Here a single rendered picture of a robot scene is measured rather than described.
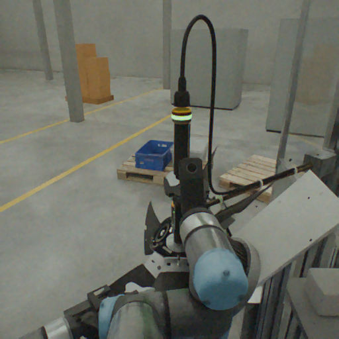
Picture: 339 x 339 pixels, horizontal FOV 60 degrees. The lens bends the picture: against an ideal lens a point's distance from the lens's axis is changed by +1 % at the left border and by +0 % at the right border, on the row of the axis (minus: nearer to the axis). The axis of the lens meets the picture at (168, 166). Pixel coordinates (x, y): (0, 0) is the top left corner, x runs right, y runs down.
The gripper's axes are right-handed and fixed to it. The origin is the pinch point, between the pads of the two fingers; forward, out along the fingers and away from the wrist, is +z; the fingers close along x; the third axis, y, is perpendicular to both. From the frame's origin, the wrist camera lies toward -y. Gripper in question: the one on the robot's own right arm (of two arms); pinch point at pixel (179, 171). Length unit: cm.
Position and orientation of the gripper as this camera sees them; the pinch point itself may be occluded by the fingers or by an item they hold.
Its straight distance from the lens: 71.4
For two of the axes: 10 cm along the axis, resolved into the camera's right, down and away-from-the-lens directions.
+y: 0.0, 9.1, 4.1
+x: 9.9, -0.6, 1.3
